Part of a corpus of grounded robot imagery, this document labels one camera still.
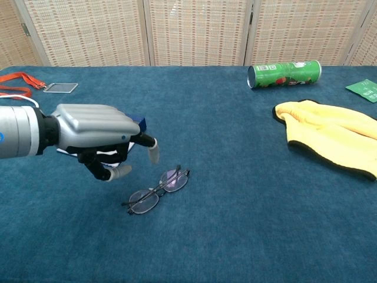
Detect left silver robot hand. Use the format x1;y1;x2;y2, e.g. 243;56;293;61
39;103;160;182

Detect blue and white box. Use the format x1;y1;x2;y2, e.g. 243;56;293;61
55;113;147;169

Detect black wire-frame eyeglasses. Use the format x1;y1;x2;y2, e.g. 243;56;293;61
121;164;191;216

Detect clear badge holder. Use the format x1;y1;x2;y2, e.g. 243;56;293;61
43;83;79;94

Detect teal table mat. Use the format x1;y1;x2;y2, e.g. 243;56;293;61
0;65;377;283

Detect woven bamboo folding screen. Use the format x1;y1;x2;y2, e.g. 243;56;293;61
0;0;377;70

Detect green chip can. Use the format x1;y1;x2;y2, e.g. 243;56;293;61
247;60;322;89

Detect yellow cloth black trim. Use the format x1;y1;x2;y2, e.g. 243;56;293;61
272;99;377;182

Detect green sachet packet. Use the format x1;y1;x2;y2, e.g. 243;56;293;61
345;78;377;104

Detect orange lanyard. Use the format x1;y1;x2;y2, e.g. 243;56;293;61
0;72;47;98

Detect white cable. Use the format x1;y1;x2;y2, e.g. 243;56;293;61
0;94;40;108

